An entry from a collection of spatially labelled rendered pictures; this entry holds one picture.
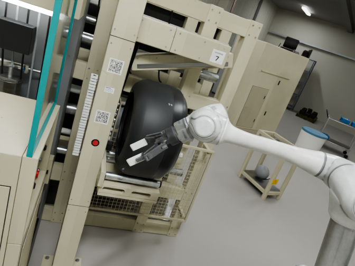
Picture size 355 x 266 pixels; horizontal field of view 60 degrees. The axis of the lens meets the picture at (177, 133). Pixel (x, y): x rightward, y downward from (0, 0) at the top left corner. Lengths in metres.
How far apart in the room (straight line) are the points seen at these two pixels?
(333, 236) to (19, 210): 1.10
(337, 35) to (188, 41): 12.27
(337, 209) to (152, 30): 1.35
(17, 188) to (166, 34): 1.21
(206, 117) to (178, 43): 1.03
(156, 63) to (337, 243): 1.46
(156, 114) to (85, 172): 0.58
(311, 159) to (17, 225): 1.10
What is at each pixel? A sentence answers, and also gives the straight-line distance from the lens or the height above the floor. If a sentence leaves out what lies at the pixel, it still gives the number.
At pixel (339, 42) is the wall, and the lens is 13.98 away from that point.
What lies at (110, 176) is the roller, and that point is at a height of 0.91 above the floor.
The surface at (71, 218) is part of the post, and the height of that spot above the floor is 0.52.
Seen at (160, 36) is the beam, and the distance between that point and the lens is 1.92.
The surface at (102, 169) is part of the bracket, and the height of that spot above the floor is 0.95.
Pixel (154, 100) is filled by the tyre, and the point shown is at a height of 1.41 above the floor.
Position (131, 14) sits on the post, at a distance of 1.63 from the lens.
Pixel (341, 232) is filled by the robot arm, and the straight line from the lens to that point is 1.23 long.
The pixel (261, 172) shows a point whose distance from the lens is 4.62.
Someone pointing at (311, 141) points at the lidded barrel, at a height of 0.50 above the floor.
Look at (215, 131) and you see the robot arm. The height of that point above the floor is 1.55.
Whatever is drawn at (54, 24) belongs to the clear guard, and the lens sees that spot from 0.98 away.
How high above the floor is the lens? 1.83
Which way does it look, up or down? 19 degrees down
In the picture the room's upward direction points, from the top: 20 degrees clockwise
